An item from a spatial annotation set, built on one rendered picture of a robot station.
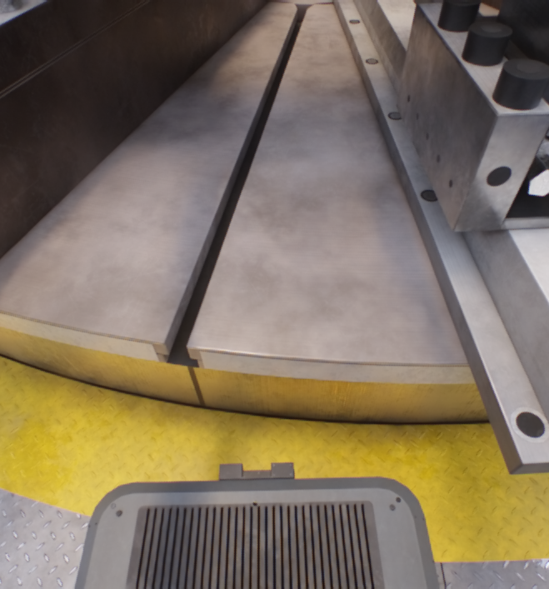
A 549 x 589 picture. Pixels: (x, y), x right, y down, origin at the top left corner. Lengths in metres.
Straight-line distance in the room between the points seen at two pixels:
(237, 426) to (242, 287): 0.35
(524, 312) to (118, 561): 0.72
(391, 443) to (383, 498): 0.33
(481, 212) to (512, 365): 0.25
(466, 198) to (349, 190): 0.41
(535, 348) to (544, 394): 0.07
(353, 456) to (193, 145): 0.91
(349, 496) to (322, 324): 0.30
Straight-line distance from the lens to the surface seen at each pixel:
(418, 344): 0.84
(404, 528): 0.76
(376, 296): 0.89
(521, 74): 0.72
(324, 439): 1.06
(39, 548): 1.11
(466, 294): 0.87
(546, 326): 0.77
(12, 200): 1.12
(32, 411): 1.24
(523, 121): 0.73
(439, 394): 0.99
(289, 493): 0.75
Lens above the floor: 0.98
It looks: 50 degrees down
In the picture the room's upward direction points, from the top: 2 degrees counter-clockwise
